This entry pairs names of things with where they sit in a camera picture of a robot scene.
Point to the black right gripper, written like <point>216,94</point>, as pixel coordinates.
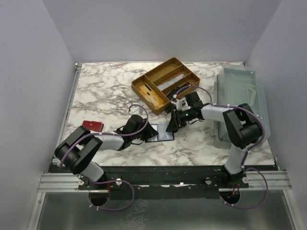
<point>177,118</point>

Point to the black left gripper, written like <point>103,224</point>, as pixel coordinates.
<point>146,129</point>

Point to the black leather card holder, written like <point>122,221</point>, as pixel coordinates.
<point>162,134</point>

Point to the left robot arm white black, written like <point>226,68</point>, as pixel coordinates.
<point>77,151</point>

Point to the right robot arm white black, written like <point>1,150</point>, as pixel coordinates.
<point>244,128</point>

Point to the yellow cards in tray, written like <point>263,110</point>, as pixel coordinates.
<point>151,96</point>

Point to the black cards in tray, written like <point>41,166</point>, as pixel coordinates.
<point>174,91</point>

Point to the grey cards in tray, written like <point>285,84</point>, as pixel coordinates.
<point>170,82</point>

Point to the red leather card holder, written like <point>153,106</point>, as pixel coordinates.
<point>93,125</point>

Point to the brown woven organizer tray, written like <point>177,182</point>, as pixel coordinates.
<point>161,74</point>

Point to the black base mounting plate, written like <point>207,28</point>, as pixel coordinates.
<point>164,182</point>

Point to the clear plastic storage box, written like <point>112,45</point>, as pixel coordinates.
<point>235,85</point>

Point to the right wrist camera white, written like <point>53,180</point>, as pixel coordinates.
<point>177,102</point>

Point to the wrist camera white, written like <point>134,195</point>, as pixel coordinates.
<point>177,102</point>
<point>138,111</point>

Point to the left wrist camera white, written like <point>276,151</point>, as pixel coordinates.
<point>138,111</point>

